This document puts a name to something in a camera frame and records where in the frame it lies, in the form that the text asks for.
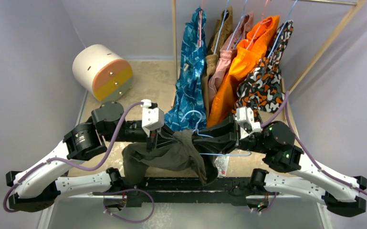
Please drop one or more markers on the brown shorts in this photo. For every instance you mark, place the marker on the brown shorts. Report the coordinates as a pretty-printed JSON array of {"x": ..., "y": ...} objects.
[{"x": 223, "y": 29}]

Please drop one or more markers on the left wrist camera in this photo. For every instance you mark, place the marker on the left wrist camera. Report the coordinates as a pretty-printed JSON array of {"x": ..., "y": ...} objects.
[{"x": 152, "y": 116}]

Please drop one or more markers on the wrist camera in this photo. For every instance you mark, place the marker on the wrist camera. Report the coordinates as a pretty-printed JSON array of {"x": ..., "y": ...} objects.
[
  {"x": 245, "y": 118},
  {"x": 152, "y": 116}
]

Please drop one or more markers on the wooden clothes rack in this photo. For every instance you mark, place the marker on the wooden clothes rack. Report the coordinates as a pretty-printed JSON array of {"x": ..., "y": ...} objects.
[{"x": 355, "y": 8}]

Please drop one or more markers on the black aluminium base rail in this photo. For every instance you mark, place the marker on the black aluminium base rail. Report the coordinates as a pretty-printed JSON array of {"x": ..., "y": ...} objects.
[{"x": 231, "y": 190}]

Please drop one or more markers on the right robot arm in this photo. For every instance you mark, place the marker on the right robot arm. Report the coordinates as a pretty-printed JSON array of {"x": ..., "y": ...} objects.
[{"x": 290, "y": 169}]

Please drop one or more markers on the pink shorts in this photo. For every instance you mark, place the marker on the pink shorts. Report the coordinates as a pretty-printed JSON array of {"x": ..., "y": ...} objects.
[{"x": 226, "y": 56}]

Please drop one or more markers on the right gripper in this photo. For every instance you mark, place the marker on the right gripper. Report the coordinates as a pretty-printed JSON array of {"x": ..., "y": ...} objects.
[{"x": 236, "y": 133}]

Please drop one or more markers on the blue hanger of brown shorts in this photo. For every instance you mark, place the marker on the blue hanger of brown shorts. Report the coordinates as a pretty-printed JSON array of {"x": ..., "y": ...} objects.
[{"x": 221, "y": 25}]

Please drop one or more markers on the white printed tag card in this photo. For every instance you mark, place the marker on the white printed tag card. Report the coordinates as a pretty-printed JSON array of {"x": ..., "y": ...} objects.
[{"x": 221, "y": 163}]

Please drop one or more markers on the pink hanger of orange shorts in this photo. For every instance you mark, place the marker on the pink hanger of orange shorts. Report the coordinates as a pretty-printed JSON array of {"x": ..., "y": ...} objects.
[{"x": 259, "y": 25}]

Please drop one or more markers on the blue hanger of camouflage shorts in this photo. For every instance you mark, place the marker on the blue hanger of camouflage shorts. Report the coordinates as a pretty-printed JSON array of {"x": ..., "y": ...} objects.
[{"x": 282, "y": 28}]

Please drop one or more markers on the round pastel drawer box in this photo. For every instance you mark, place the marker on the round pastel drawer box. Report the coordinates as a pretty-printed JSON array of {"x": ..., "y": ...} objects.
[{"x": 103, "y": 73}]

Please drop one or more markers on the light blue hanger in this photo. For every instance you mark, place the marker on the light blue hanger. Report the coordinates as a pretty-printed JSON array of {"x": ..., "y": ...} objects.
[{"x": 196, "y": 130}]

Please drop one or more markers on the blue patterned shorts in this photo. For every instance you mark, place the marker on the blue patterned shorts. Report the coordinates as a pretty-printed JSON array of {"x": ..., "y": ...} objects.
[{"x": 188, "y": 95}]

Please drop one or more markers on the camouflage orange black shorts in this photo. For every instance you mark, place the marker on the camouflage orange black shorts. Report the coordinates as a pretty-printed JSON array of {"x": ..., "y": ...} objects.
[{"x": 261, "y": 88}]

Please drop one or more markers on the olive green shorts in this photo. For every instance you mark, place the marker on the olive green shorts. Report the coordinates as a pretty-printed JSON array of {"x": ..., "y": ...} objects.
[{"x": 174, "y": 157}]

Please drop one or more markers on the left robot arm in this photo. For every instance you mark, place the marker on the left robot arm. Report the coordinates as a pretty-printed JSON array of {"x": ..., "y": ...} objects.
[{"x": 39, "y": 186}]

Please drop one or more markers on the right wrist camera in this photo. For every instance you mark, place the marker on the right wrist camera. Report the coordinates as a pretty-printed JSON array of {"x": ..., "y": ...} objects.
[{"x": 245, "y": 118}]

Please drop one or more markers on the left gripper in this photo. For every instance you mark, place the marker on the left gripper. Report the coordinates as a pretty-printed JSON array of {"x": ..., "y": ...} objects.
[{"x": 152, "y": 133}]

